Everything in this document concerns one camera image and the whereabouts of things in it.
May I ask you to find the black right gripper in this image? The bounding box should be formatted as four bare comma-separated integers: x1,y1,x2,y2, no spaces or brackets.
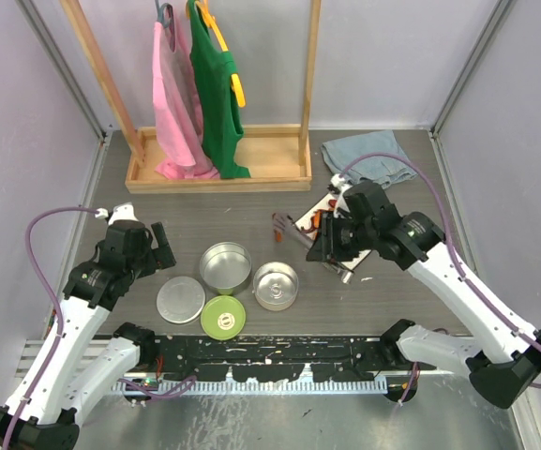
306,210,375,263

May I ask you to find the round steel lid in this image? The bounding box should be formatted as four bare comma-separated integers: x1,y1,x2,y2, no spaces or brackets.
156,276,206,324

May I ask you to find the large round steel tin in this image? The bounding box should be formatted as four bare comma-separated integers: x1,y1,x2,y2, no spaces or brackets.
199,242,252,295

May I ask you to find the green round lid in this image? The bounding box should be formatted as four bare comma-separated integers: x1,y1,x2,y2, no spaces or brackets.
200,295,247,340

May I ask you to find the small steel bowl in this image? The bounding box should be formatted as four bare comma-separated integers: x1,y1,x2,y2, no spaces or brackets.
253,262,299,311

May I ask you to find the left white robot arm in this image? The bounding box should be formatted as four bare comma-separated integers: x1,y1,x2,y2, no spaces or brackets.
0,219,175,449

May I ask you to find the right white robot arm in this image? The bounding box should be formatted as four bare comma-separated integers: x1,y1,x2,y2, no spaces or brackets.
307,175,541,409

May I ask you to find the food pile on plate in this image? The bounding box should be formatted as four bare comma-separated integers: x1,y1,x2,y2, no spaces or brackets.
298,199,337,234

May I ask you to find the folded blue towel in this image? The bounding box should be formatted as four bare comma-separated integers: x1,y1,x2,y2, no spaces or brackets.
321,130,417,189

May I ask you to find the white square plate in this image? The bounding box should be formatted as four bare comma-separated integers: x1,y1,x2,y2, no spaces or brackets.
295,192,370,283

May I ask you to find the wooden clothes rack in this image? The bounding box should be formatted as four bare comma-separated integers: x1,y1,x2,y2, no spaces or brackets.
61,1,322,194

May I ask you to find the green shirt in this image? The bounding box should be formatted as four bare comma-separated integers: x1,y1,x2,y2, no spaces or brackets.
189,4,252,180

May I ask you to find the pink shirt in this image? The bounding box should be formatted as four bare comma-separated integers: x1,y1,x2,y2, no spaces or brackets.
152,22,219,180

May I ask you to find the yellow clothes hanger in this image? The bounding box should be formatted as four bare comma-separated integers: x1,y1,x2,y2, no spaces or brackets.
186,1,247,108

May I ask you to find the grey clothes hanger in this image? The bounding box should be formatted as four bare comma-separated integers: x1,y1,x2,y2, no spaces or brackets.
155,0,176,51

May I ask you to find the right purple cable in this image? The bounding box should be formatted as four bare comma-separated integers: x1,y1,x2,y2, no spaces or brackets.
339,152,541,404

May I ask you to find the purple cable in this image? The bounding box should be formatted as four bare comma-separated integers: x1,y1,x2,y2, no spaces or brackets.
0,205,198,446
339,152,541,404

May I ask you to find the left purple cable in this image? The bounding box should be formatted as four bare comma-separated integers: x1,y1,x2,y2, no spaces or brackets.
0,205,198,446

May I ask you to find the white cable duct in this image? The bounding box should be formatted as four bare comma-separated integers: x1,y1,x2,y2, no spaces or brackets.
110,374,389,396

